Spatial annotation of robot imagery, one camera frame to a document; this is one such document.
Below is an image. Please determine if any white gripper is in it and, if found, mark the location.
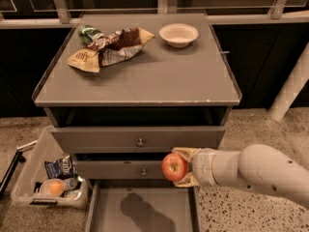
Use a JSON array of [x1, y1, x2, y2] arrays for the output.
[[172, 147, 218, 188]]

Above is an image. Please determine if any red apple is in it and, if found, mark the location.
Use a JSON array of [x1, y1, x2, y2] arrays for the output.
[[161, 153, 188, 182]]

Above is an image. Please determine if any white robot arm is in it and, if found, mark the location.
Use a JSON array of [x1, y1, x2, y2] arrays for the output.
[[172, 144, 309, 208]]

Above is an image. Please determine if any grey drawer cabinet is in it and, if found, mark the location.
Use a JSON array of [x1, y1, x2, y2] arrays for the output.
[[33, 14, 241, 126]]

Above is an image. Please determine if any bottom grey drawer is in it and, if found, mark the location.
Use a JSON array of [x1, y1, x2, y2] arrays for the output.
[[85, 180, 202, 232]]

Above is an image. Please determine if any grey drawer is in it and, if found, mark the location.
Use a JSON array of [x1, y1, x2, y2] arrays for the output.
[[85, 180, 202, 232], [51, 126, 225, 154], [74, 152, 212, 180]]

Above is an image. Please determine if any middle grey drawer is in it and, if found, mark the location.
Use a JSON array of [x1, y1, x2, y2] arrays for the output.
[[74, 152, 212, 180]]

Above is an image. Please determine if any top grey drawer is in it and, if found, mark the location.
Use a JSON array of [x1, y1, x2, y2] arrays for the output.
[[51, 126, 225, 154]]

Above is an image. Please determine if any blue snack bag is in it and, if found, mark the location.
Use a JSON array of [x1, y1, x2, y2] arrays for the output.
[[44, 156, 75, 180]]

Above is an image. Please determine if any white paper bowl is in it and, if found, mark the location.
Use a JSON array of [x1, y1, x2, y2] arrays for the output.
[[159, 23, 199, 48]]

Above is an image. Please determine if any cup with orange content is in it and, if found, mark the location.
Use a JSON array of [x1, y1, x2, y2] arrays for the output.
[[40, 179, 65, 196]]

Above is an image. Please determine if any clear plastic bin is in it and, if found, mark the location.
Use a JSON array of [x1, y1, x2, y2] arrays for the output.
[[11, 126, 88, 209]]

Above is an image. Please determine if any brown chip bag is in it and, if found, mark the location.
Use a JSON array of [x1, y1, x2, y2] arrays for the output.
[[67, 28, 155, 73]]

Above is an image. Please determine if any green soda can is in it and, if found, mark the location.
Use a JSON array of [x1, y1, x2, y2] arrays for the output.
[[78, 25, 104, 45]]

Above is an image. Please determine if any metal railing frame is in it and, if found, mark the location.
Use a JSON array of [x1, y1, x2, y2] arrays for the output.
[[0, 0, 309, 29]]

